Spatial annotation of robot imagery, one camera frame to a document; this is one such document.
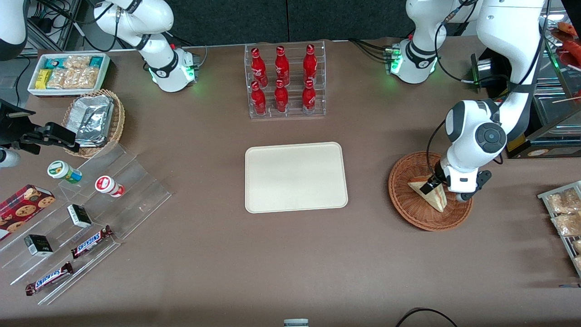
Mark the clear acrylic bottle rack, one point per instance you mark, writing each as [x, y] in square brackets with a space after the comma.
[294, 113]

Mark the yellow snack packet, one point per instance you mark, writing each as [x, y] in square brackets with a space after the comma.
[43, 78]

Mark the light wicker basket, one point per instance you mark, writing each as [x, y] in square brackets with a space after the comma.
[119, 122]

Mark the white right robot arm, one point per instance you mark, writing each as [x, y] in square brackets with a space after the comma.
[168, 68]

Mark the red packaged food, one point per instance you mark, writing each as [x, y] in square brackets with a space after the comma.
[572, 45]

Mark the small grey device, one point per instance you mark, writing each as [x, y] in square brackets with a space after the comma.
[296, 323]

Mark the green-labelled white-lidded jar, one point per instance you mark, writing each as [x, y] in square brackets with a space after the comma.
[58, 169]

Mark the silver foil packet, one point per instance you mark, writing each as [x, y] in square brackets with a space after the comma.
[93, 127]
[93, 103]

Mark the red tartan cookie box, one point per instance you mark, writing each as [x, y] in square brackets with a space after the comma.
[22, 209]

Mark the cream plastic tray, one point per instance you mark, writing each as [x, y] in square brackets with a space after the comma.
[295, 177]

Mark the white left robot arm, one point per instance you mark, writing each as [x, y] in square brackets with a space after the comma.
[476, 136]

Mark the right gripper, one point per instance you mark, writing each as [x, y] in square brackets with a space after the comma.
[14, 128]

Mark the clear bag of pastry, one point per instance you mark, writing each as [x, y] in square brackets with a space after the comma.
[578, 263]
[565, 202]
[569, 225]
[577, 246]

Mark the aluminium frame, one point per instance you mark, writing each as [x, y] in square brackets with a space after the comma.
[63, 27]

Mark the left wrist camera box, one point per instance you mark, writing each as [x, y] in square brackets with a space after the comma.
[465, 197]

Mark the clear acrylic stepped shelf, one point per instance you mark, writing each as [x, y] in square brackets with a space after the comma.
[136, 200]

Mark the small black carton box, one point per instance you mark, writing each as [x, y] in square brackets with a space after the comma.
[40, 246]
[81, 217]

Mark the clear bag of crackers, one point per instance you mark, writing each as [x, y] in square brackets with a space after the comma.
[84, 78]
[58, 79]
[77, 62]

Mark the triangle sandwich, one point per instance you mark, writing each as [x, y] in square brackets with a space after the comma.
[435, 202]

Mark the red cola bottle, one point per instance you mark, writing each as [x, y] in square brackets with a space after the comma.
[258, 101]
[310, 66]
[258, 68]
[281, 97]
[308, 97]
[282, 68]

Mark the Snickers chocolate bar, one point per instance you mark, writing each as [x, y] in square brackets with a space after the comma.
[91, 243]
[49, 279]

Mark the brown wicker basket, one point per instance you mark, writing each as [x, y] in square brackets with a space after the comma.
[408, 213]

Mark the black glass display case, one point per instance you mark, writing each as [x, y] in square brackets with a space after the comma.
[558, 109]

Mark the white rectangular snack bin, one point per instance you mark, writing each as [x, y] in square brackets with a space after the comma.
[68, 92]

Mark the teal snack packet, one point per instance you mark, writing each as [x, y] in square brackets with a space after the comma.
[96, 60]
[53, 62]

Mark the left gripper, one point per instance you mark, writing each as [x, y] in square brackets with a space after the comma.
[438, 177]

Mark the red-lidded white jar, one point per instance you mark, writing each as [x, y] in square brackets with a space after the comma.
[105, 185]

